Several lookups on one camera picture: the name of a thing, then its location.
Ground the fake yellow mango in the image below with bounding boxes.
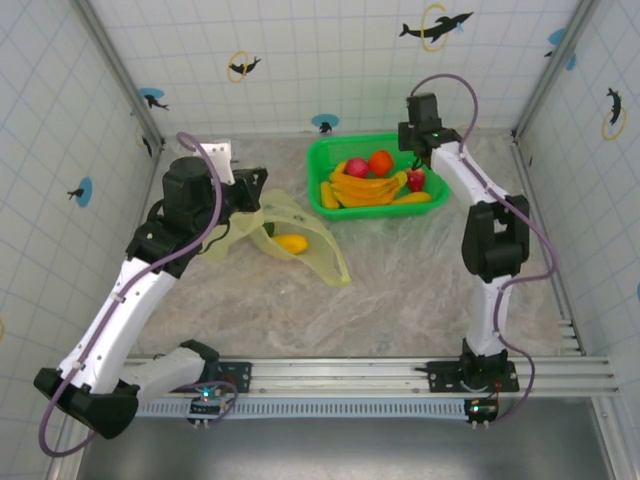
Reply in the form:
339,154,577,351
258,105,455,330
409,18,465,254
272,233,310,255

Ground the small dolphin ring sticker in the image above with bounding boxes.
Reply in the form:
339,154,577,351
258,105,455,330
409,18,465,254
227,49,263,84

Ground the fake banana bunch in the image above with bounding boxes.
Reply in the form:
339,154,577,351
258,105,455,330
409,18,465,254
329,162,409,207

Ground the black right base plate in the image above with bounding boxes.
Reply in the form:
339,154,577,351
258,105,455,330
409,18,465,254
427,359,520,394

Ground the blue circle shark sticker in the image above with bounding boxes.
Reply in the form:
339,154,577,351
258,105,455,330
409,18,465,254
138,87,170,112

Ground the aluminium frame bar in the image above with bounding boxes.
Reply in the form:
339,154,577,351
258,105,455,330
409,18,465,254
162,127,516,139

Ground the right controller board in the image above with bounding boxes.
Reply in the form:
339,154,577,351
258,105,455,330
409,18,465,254
462,398,500,427

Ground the left controller board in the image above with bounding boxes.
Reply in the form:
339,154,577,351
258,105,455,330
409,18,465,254
187,383,236,426

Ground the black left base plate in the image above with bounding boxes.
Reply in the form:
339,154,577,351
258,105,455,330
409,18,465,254
199,360,253,394

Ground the large dolphin ring sticker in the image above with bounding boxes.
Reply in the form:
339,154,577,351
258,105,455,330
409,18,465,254
398,3,475,53

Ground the green plastic basket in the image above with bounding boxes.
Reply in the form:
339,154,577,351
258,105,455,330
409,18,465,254
305,132,451,221

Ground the steel panel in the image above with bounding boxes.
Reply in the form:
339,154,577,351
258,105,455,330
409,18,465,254
74,414,616,480

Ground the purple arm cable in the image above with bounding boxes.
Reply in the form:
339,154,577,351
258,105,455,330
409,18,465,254
38,131,239,459
409,73,557,426

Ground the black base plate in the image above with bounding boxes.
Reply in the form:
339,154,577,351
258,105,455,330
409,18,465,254
427,359,520,394
199,360,253,394

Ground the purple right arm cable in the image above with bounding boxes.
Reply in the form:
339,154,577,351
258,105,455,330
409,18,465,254
409,73,557,426

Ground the aluminium side rail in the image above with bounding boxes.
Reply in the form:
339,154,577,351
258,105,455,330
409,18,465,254
512,137,586,356

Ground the fake orange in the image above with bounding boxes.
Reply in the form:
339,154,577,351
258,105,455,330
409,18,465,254
368,150,394,176

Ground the blue circle fish sticker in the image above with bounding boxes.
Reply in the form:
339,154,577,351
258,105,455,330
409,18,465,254
544,28,577,70

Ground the yellow ring seahorse sticker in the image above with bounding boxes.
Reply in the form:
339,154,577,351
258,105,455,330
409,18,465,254
601,87,628,141

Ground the aluminium frame post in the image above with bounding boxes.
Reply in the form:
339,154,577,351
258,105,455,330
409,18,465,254
589,397,640,480
512,0,604,144
74,0,166,151
47,399,96,480

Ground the blue circle penguin sticker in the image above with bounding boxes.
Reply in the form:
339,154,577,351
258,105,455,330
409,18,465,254
310,113,340,134

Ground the yellow translucent plastic bag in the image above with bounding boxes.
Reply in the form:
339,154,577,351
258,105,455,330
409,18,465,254
202,188,352,289

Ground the yellow ring seal sticker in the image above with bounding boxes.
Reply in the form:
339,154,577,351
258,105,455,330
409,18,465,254
134,123,154,159

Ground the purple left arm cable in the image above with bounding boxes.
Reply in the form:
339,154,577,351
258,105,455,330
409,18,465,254
38,131,239,459

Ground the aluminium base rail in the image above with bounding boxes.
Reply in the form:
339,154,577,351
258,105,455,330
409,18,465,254
122,355,621,399

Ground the grey slotted cable duct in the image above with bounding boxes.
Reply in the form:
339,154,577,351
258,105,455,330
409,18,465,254
134,398,474,419

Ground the controller board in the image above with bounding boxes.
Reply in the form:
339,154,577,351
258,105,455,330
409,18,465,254
462,398,500,427
187,383,236,426

